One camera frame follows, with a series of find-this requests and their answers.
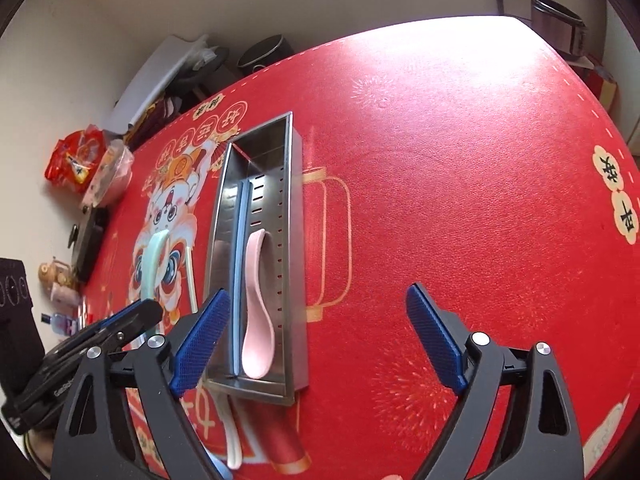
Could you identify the small tan figurine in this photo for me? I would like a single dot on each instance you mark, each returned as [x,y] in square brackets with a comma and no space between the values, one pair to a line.
[50,272]

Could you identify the dark red cloth pile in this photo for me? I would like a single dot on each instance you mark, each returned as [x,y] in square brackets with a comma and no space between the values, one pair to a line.
[155,110]

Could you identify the grey bin with plastic bag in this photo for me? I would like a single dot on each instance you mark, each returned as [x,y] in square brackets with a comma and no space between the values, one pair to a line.
[200,67]

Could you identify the stainless steel utensil holder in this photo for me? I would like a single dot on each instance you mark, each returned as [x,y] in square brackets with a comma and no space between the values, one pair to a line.
[270,160]

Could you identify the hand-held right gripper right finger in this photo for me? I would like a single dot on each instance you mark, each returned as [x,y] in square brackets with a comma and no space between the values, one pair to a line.
[435,337]

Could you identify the black rectangular case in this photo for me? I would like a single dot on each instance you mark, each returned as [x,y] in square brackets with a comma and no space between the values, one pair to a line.
[90,242]

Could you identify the black air fryer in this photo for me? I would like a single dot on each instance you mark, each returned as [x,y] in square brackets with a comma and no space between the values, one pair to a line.
[262,52]

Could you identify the red gift bag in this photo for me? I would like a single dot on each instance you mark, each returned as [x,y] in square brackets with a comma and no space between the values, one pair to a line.
[602,85]

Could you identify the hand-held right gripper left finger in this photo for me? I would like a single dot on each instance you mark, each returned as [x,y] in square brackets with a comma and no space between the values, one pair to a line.
[200,340]

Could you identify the dark electric rice cooker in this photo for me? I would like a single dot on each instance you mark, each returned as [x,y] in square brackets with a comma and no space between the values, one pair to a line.
[557,25]

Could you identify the small pink bottle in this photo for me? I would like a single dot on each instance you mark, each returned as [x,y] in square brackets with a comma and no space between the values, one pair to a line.
[62,294]

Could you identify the covered bowl of food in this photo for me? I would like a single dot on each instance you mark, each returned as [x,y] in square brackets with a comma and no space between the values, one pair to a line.
[107,175]

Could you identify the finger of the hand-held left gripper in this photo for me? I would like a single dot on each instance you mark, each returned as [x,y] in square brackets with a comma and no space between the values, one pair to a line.
[145,314]
[112,342]

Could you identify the black box with dials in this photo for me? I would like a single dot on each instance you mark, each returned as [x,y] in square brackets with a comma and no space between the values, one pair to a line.
[15,310]

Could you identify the red printed tablecloth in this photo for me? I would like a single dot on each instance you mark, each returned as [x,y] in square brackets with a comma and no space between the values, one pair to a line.
[450,210]

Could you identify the white foam board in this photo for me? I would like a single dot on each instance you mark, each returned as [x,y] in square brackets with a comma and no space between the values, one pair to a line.
[150,80]

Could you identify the pale green chopstick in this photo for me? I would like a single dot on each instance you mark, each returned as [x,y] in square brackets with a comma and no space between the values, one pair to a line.
[191,280]

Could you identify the pink spoon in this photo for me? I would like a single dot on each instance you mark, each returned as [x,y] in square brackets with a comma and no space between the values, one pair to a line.
[257,340]

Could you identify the beige spoon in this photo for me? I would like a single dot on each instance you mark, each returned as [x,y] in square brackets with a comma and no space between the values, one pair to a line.
[235,435]

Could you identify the pale green spoon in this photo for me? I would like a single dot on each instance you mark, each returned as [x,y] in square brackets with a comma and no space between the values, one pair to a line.
[156,265]

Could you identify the small blue capped bottle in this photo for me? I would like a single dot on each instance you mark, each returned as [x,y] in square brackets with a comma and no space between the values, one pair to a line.
[62,321]

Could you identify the red snack bag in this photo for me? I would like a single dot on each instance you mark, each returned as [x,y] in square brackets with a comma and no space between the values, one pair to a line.
[75,157]

